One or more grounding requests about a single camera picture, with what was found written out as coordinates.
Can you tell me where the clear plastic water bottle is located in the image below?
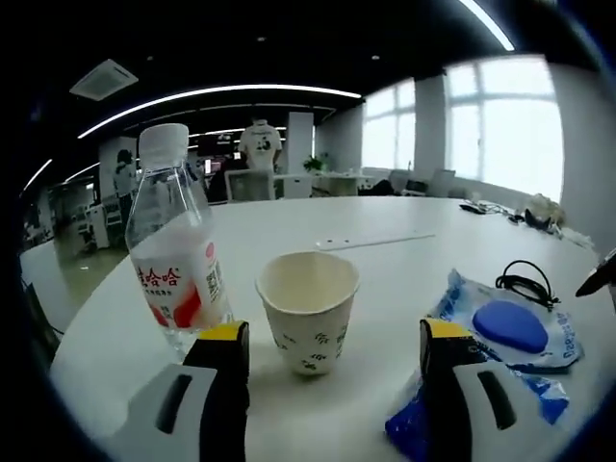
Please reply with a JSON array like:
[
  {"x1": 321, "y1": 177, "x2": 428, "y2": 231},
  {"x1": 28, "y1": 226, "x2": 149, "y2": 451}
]
[{"x1": 124, "y1": 123, "x2": 235, "y2": 362}]

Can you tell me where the dark wall screen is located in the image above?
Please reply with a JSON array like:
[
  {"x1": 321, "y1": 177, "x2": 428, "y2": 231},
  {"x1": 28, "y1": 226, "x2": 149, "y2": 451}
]
[{"x1": 196, "y1": 133, "x2": 242, "y2": 160}]

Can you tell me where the white power strip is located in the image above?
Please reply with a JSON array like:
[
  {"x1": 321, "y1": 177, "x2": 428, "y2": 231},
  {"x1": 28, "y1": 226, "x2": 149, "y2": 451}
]
[{"x1": 315, "y1": 234, "x2": 437, "y2": 251}]

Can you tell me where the black cable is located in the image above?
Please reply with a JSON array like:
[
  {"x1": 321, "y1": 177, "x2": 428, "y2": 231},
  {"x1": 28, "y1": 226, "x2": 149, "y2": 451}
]
[{"x1": 495, "y1": 259, "x2": 562, "y2": 309}]

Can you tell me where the blue tissue packet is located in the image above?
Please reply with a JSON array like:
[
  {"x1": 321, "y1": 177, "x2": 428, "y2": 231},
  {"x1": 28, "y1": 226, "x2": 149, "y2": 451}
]
[{"x1": 384, "y1": 368, "x2": 572, "y2": 456}]

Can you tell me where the white counter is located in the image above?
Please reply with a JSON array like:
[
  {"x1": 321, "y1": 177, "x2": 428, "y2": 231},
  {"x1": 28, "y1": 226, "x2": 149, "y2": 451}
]
[{"x1": 273, "y1": 171, "x2": 376, "y2": 196}]

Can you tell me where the white table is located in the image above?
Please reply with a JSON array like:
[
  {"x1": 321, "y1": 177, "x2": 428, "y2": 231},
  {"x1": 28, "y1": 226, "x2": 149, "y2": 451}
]
[{"x1": 18, "y1": 194, "x2": 607, "y2": 462}]

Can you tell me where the green potted plant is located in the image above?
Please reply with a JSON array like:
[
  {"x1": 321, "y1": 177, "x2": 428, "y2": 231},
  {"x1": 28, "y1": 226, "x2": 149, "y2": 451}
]
[{"x1": 302, "y1": 152, "x2": 331, "y2": 173}]

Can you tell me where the ceiling air vent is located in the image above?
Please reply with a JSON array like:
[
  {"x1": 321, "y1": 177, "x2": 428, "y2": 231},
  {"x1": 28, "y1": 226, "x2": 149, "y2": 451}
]
[{"x1": 69, "y1": 58, "x2": 140, "y2": 101}]

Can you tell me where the white ceiling light strip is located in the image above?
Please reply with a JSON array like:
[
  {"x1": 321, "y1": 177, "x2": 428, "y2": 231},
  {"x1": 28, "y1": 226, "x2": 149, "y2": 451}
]
[{"x1": 76, "y1": 85, "x2": 362, "y2": 139}]

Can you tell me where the white chair back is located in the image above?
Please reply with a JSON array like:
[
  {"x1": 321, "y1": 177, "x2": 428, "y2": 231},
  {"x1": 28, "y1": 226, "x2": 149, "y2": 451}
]
[{"x1": 224, "y1": 168, "x2": 276, "y2": 202}]

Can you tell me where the beige cloth pile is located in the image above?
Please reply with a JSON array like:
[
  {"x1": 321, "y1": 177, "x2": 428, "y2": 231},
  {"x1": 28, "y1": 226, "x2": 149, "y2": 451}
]
[{"x1": 526, "y1": 192, "x2": 567, "y2": 225}]

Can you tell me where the leaf print paper cup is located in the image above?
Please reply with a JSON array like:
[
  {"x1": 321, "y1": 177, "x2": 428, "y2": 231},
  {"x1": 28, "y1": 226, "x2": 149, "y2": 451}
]
[{"x1": 254, "y1": 250, "x2": 361, "y2": 377}]

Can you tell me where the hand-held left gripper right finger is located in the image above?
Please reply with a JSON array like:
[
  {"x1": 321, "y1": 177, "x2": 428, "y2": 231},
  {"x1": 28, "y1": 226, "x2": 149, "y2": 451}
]
[{"x1": 417, "y1": 316, "x2": 529, "y2": 462}]

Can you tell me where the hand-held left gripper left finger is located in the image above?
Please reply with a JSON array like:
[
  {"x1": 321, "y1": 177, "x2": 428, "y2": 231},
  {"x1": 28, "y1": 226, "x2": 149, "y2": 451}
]
[{"x1": 122, "y1": 320, "x2": 251, "y2": 462}]

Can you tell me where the wet wipes pack blue lid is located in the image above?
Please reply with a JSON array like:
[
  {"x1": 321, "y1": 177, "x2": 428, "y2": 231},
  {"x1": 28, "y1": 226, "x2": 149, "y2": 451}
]
[{"x1": 425, "y1": 268, "x2": 586, "y2": 374}]

